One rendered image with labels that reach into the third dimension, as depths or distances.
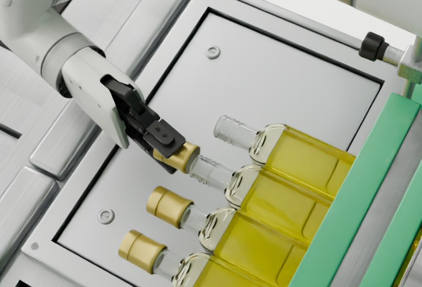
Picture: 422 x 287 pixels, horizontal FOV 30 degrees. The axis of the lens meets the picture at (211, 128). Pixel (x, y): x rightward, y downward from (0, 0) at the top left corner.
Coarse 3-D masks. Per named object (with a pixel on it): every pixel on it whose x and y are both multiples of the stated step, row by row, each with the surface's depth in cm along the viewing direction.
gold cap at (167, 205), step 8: (152, 192) 88; (160, 192) 88; (168, 192) 88; (152, 200) 88; (160, 200) 88; (168, 200) 87; (176, 200) 87; (184, 200) 88; (192, 200) 88; (152, 208) 88; (160, 208) 87; (168, 208) 87; (176, 208) 87; (184, 208) 87; (160, 216) 88; (168, 216) 87; (176, 216) 87; (176, 224) 87
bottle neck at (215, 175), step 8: (200, 160) 90; (208, 160) 90; (192, 168) 90; (200, 168) 89; (208, 168) 89; (216, 168) 89; (224, 168) 89; (192, 176) 90; (200, 176) 90; (208, 176) 89; (216, 176) 89; (224, 176) 89; (208, 184) 90; (216, 184) 89; (224, 184) 89
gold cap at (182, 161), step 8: (184, 144) 89; (192, 144) 89; (176, 152) 89; (184, 152) 89; (192, 152) 89; (160, 160) 90; (168, 160) 89; (176, 160) 89; (184, 160) 88; (192, 160) 92; (176, 168) 90; (184, 168) 89
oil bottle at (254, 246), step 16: (224, 208) 86; (208, 224) 85; (224, 224) 84; (240, 224) 84; (256, 224) 84; (208, 240) 84; (224, 240) 84; (240, 240) 84; (256, 240) 83; (272, 240) 83; (288, 240) 83; (224, 256) 83; (240, 256) 83; (256, 256) 83; (272, 256) 82; (288, 256) 82; (256, 272) 82; (272, 272) 82; (288, 272) 82
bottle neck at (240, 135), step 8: (224, 120) 92; (232, 120) 92; (216, 128) 92; (224, 128) 92; (232, 128) 91; (240, 128) 91; (248, 128) 91; (216, 136) 93; (224, 136) 92; (232, 136) 91; (240, 136) 91; (248, 136) 91; (232, 144) 92; (240, 144) 91; (248, 144) 91; (248, 152) 91
